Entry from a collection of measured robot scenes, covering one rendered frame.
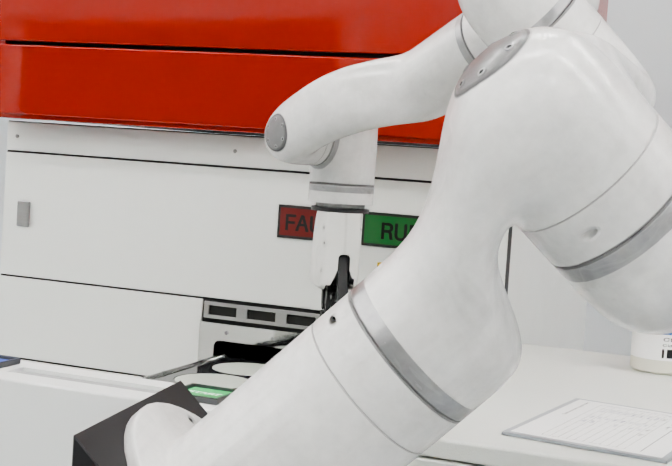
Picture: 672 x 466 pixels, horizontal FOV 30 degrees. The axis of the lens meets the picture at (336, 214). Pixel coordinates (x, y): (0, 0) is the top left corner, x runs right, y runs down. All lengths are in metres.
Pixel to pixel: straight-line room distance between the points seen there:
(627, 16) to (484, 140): 2.43
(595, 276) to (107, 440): 0.35
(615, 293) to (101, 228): 1.23
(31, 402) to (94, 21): 0.79
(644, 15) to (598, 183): 2.41
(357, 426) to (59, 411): 0.49
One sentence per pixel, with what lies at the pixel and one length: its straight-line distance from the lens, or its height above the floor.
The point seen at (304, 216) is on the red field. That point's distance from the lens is 1.80.
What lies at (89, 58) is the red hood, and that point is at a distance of 1.92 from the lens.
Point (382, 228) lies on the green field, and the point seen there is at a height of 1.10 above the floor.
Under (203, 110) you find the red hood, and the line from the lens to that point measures 1.82.
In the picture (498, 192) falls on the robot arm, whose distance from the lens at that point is 0.80.
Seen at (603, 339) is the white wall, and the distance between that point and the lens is 3.22.
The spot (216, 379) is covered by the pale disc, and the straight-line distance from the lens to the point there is 1.66.
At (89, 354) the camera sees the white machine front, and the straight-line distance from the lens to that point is 1.99.
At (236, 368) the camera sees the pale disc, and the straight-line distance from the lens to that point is 1.74.
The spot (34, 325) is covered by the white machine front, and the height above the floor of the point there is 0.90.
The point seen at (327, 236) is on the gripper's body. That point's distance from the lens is 1.57.
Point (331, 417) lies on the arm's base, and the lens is 0.85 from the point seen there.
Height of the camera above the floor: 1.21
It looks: 3 degrees down
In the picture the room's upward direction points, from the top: 4 degrees clockwise
